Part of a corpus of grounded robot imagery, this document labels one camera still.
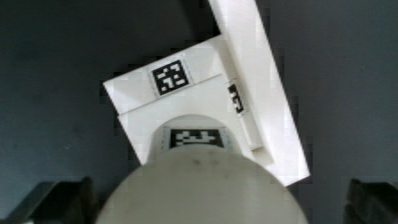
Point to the white U-shaped frame barrier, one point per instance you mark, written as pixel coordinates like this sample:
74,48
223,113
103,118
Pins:
280,155

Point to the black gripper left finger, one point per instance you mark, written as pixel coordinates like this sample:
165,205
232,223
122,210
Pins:
60,203

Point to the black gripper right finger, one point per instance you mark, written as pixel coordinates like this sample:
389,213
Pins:
371,203

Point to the white lamp base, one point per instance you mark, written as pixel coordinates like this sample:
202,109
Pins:
183,106

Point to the white lamp bulb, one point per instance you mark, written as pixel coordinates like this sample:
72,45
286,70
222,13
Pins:
199,185

